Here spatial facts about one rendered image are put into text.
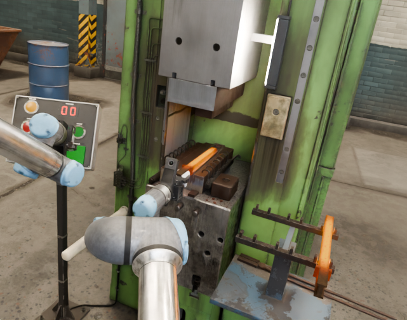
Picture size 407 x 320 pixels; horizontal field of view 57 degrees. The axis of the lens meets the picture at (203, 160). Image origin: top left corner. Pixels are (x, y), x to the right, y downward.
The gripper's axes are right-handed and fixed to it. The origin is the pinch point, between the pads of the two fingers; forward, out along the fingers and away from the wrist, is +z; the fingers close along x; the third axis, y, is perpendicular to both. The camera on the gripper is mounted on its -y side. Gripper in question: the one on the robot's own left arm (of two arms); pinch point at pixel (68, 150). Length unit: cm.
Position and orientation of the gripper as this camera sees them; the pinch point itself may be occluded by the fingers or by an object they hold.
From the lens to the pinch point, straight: 151.6
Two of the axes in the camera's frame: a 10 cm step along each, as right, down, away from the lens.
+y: 0.8, -9.9, 1.4
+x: -9.9, -1.0, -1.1
